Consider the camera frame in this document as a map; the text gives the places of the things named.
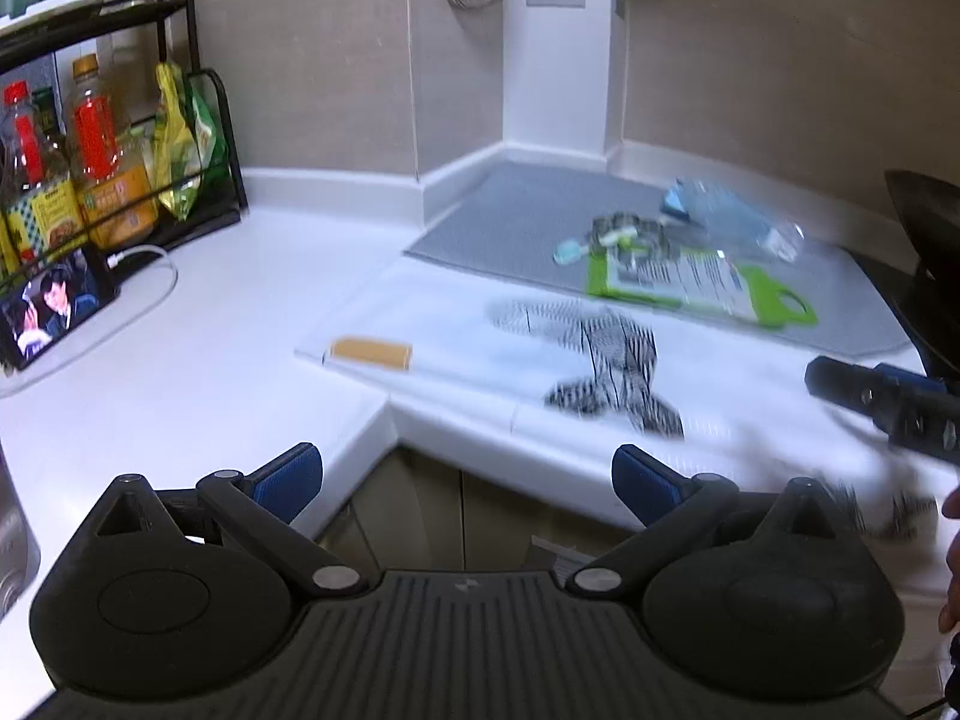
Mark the clear plastic bottle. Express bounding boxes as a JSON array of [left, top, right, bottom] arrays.
[[660, 178, 807, 263]]

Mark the grey counter mat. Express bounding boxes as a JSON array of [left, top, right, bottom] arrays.
[[403, 159, 912, 355]]

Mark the black wire kitchen rack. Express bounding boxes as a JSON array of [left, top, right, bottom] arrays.
[[0, 0, 250, 271]]

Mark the white tray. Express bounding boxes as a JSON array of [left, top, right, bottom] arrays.
[[0, 0, 104, 35]]

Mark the yellow-green snack bag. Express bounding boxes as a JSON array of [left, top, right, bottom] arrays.
[[150, 61, 207, 222]]

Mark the green package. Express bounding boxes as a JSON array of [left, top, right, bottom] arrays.
[[585, 246, 818, 327]]

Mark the green snack bag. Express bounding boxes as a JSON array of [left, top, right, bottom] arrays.
[[184, 79, 230, 192]]

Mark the white patterned mat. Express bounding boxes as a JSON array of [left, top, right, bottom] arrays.
[[294, 259, 960, 593]]

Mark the person's right hand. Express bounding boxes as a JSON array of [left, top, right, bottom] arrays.
[[937, 486, 960, 638]]

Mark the steel sink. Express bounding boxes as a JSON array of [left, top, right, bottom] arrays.
[[0, 442, 42, 616]]

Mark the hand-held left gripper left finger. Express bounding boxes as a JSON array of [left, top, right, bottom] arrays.
[[82, 442, 370, 601]]

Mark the white charging cable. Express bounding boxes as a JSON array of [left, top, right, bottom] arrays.
[[0, 244, 179, 398]]

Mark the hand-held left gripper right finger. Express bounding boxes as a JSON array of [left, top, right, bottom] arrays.
[[564, 444, 863, 601]]

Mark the black smartphone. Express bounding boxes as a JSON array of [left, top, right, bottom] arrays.
[[0, 244, 121, 374]]

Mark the dark bottle green cap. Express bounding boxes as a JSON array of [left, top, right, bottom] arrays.
[[30, 86, 68, 166]]

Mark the clear bottle yellow label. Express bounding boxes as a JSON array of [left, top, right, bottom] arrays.
[[61, 54, 160, 248]]

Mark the clear bottle checkered label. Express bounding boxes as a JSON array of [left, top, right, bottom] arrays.
[[0, 81, 83, 256]]

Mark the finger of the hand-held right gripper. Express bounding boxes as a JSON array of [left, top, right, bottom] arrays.
[[872, 362, 947, 397], [804, 356, 960, 470]]

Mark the black wok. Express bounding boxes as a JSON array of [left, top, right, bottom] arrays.
[[885, 169, 960, 383]]

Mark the small teal-capped bottle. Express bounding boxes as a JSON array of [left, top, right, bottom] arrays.
[[553, 229, 638, 265]]

